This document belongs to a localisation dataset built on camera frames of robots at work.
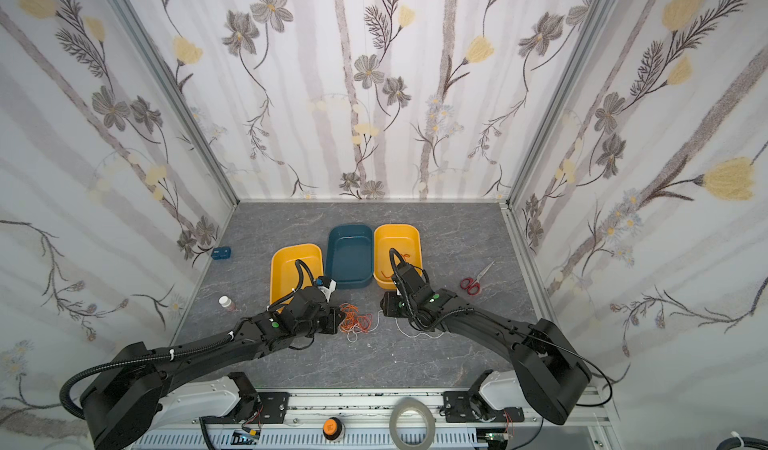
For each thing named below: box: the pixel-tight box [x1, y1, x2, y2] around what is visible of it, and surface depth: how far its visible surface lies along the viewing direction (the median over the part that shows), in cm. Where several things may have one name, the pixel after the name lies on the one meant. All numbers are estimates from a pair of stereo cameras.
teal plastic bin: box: [326, 224, 373, 289], surface depth 106 cm
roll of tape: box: [409, 397, 436, 450], surface depth 71 cm
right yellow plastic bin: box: [373, 224, 423, 290], surface depth 107 cm
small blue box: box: [211, 246, 232, 260], surface depth 106 cm
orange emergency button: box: [322, 416, 342, 444], surface depth 66 cm
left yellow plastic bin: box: [269, 243, 324, 306], surface depth 101 cm
